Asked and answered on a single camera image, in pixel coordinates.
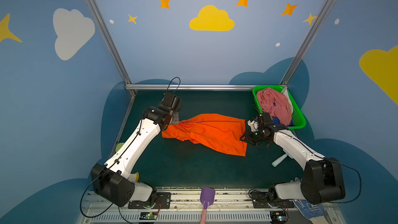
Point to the right upright aluminium post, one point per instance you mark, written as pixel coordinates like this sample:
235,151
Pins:
309,38

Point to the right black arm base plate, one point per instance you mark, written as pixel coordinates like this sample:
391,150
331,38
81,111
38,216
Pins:
260,199

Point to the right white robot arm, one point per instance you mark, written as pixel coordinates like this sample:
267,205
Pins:
322,179

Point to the pink t shirt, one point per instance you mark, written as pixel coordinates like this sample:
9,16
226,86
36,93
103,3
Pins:
276,104

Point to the green plastic basket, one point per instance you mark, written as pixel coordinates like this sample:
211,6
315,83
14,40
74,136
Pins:
298,119

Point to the white t shirt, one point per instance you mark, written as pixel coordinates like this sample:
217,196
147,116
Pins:
286,94

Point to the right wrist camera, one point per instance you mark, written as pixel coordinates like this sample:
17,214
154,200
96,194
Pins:
260,121

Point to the horizontal aluminium frame rail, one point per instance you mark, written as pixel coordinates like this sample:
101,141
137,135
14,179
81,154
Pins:
190,87

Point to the light blue toy shovel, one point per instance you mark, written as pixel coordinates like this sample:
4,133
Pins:
279,160

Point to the left upright aluminium post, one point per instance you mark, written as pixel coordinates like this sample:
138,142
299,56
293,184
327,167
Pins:
108,39

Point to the green circuit board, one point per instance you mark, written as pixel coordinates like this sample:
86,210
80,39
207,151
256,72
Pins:
149,216
278,217

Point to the green toy shovel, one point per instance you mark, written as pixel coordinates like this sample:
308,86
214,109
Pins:
119,146

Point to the orange t shirt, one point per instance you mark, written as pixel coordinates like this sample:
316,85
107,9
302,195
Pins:
217,132

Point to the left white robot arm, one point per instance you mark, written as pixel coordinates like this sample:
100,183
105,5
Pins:
114,181

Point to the right green circuit board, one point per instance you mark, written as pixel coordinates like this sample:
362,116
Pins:
278,217

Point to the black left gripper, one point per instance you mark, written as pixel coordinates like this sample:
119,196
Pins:
173,113

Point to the left side aluminium rail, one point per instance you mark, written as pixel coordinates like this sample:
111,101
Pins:
124,121

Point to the upright aluminium post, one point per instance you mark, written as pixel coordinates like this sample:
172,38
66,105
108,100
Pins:
309,38
108,39

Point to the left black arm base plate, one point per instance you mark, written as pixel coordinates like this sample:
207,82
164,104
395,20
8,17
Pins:
161,200

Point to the right blue dotted glove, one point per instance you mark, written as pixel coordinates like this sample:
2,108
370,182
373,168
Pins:
313,213

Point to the purple toy shovel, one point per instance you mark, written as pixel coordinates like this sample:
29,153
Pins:
207,199

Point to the left green circuit board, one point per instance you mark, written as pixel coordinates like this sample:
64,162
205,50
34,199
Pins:
149,216

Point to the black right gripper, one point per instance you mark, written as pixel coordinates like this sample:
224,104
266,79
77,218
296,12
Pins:
252,134

